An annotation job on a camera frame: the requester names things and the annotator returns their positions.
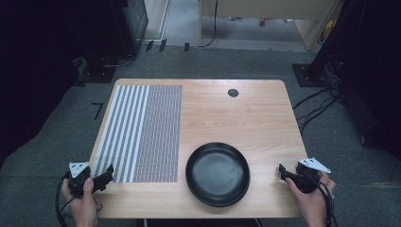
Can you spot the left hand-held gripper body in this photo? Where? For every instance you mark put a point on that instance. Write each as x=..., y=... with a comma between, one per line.
x=77, y=181

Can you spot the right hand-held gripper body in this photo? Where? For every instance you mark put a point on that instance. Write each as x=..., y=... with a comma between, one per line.
x=307, y=179

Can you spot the person's right hand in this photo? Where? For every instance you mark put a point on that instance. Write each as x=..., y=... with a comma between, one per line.
x=310, y=205

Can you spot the person's left hand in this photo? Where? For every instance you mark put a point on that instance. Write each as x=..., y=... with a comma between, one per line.
x=82, y=208

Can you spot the striped woven placemat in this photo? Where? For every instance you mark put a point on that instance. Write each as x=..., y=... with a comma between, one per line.
x=142, y=135

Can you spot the black tape corner mark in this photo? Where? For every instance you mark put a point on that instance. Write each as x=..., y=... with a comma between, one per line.
x=98, y=108

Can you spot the black round plate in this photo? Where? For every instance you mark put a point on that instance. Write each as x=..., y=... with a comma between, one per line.
x=217, y=175

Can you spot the black round table grommet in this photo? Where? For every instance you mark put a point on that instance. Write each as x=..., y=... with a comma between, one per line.
x=233, y=92

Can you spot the black stand with square base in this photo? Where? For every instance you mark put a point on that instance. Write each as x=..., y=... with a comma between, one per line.
x=97, y=71

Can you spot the black curtain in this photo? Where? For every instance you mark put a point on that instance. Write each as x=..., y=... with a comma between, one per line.
x=38, y=63
x=372, y=69

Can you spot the black tape strip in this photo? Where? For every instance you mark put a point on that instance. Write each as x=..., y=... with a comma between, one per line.
x=186, y=47
x=149, y=45
x=163, y=45

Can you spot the small red object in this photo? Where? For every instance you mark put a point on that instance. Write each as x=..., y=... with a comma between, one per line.
x=261, y=21

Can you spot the light wooden cabinet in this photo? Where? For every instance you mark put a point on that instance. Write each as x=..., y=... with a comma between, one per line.
x=271, y=9

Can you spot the black stand base plate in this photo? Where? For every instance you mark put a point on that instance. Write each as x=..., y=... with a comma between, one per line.
x=307, y=77

